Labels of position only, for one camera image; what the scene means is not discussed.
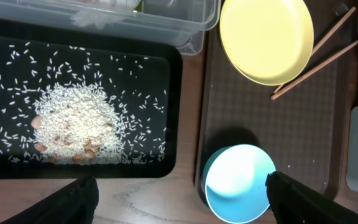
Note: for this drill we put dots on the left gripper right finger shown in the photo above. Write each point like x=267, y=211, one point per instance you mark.
x=293, y=202

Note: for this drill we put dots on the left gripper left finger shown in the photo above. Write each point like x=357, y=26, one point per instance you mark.
x=73, y=204

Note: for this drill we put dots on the light blue bowl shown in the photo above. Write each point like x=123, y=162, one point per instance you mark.
x=234, y=180

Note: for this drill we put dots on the rice and food scraps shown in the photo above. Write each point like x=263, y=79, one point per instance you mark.
x=72, y=105

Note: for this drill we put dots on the wooden chopstick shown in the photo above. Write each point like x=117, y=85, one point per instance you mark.
x=345, y=17
x=313, y=70

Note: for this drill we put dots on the yellow plate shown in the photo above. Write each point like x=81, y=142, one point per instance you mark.
x=268, y=41

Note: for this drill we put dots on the white tissue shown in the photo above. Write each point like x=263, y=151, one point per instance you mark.
x=99, y=13

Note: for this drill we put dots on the clear plastic waste bin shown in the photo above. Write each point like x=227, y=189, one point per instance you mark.
x=180, y=23

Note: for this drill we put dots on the dark brown serving tray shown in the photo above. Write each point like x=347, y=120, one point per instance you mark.
x=302, y=130

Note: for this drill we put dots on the black rectangular tray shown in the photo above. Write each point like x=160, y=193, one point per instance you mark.
x=44, y=170

